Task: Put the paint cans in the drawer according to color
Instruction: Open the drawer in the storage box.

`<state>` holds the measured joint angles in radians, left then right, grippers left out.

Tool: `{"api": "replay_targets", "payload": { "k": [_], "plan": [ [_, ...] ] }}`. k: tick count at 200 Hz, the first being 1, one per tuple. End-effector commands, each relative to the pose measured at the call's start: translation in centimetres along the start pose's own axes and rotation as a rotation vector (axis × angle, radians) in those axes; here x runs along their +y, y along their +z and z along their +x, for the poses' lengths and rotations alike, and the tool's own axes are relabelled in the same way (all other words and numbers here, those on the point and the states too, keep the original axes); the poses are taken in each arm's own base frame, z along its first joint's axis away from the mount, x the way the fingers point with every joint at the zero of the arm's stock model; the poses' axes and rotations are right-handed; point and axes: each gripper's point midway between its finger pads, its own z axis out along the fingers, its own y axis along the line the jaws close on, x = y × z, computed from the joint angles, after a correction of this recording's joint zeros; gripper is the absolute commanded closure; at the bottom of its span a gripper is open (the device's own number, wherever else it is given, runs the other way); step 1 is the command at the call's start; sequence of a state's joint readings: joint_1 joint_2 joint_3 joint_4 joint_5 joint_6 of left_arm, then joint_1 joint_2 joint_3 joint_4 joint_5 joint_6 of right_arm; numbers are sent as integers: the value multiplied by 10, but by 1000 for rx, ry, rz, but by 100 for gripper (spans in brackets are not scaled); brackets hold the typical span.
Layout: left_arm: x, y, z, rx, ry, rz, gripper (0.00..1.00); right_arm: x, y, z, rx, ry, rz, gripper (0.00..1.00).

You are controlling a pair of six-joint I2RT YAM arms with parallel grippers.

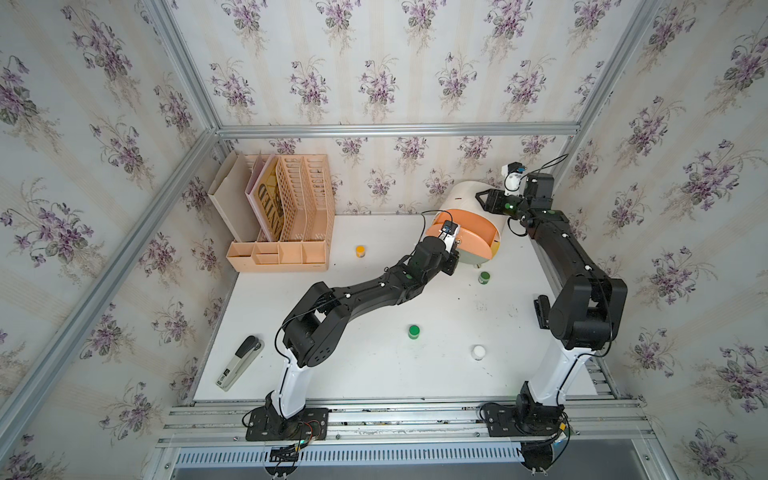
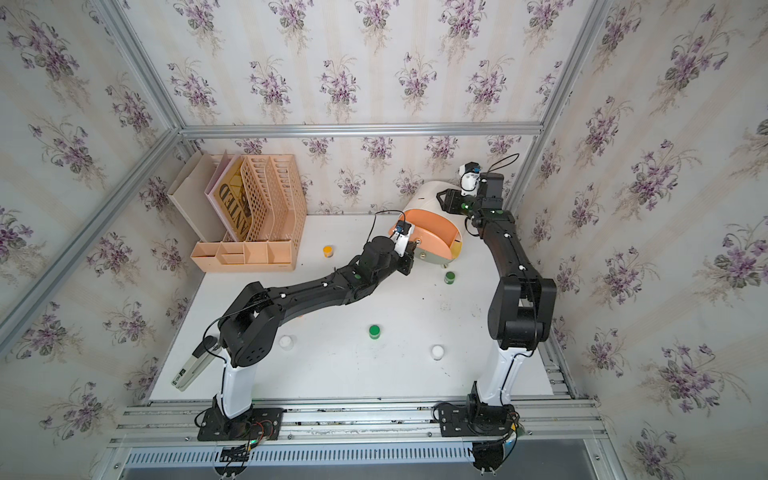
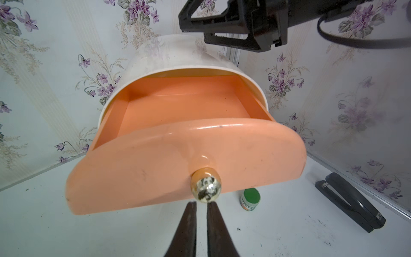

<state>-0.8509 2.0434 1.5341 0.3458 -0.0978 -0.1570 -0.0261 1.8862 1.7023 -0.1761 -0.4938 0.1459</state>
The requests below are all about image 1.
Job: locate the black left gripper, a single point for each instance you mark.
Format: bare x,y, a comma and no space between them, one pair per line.
451,259

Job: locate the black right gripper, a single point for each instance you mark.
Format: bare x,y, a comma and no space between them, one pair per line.
494,197

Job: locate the pink top drawer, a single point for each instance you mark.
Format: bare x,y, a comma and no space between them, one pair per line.
479,235

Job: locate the white paint can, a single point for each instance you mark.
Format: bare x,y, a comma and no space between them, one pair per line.
478,352

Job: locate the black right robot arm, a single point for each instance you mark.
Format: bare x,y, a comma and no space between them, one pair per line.
585,317

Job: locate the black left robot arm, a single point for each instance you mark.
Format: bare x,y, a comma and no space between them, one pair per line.
312,330

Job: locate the white oval drawer cabinet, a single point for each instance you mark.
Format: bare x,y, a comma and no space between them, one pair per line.
462,196

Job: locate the green paint can centre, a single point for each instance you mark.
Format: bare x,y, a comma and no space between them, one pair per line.
414,332

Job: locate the beige desk file organizer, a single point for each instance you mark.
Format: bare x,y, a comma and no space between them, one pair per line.
309,211

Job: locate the wanted poster book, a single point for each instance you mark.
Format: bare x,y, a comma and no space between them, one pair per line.
263,195

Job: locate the grey black stapler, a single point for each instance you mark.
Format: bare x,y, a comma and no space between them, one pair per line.
244,355

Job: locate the beige cardboard folder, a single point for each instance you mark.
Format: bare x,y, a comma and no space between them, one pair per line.
227,194

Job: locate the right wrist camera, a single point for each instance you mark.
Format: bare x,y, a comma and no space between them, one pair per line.
513,174

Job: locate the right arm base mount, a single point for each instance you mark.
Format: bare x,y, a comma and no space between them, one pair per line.
527,417

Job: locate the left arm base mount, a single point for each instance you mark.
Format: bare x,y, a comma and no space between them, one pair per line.
265,423

